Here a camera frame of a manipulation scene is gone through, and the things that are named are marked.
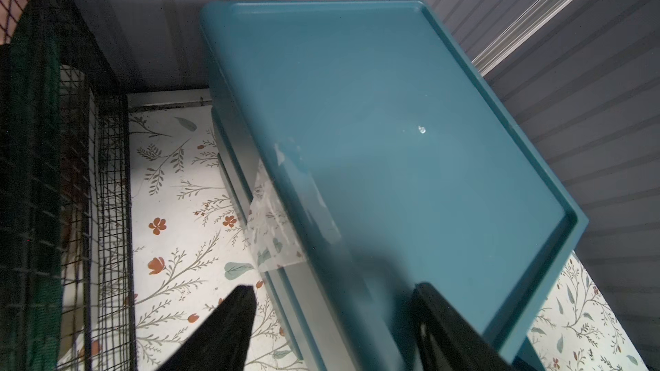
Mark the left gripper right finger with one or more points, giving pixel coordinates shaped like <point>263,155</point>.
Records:
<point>445,340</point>

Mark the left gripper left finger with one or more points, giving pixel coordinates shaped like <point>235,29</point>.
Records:
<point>222,341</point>

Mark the teal drawer cabinet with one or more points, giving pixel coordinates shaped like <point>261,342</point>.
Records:
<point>365,154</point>

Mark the floral table mat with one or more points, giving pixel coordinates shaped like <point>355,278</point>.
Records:
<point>189,252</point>

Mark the black wire desk organizer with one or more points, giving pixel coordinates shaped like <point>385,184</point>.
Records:
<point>66,260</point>

